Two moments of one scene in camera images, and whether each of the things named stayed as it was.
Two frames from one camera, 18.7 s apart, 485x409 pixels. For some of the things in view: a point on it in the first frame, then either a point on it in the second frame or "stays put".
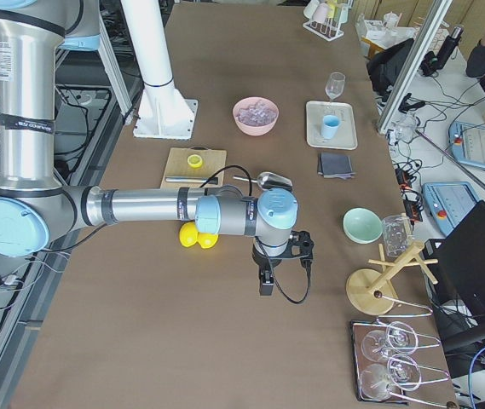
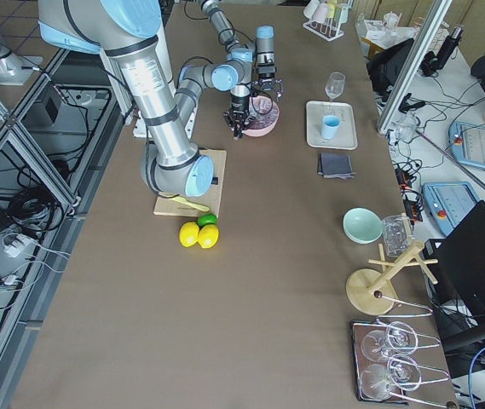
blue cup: x=330 y=125 stays put
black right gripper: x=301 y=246 -> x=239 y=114
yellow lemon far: x=206 y=240 stays put
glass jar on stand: x=397 y=231 stays put
